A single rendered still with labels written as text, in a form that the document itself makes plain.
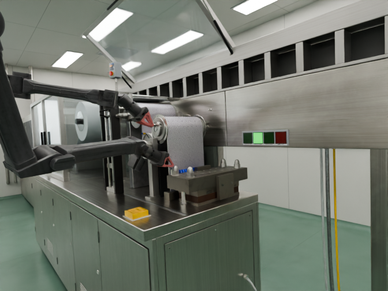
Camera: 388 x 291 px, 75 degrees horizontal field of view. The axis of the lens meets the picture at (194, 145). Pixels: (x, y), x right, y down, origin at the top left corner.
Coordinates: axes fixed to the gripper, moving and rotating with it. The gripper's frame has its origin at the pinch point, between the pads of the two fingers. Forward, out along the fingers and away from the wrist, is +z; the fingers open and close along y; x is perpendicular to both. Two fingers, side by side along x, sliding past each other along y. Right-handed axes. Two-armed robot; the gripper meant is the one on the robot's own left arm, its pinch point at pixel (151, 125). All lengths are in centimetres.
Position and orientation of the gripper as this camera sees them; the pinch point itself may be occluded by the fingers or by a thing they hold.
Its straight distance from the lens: 126.9
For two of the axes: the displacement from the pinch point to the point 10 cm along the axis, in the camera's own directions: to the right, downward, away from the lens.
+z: 6.3, 6.1, 4.9
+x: 4.7, -8.0, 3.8
